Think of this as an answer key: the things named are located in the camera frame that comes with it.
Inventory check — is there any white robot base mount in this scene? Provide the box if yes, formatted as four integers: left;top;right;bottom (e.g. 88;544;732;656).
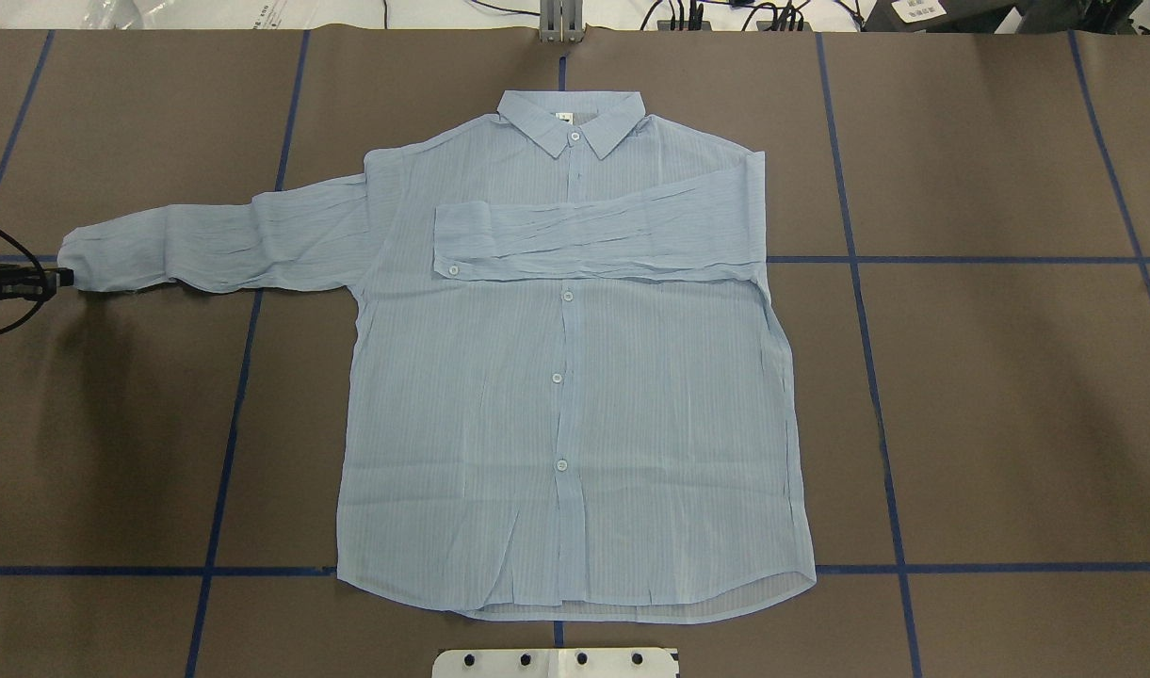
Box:
431;647;681;677

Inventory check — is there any aluminium frame post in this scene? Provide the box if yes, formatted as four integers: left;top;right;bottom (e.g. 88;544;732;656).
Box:
539;0;587;43

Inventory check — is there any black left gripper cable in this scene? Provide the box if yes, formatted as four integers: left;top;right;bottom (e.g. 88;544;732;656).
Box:
0;215;59;342

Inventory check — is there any light blue button-up shirt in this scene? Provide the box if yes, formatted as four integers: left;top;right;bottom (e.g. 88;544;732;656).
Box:
58;91;818;625

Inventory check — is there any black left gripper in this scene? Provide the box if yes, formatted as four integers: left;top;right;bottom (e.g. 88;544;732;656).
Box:
0;265;74;300

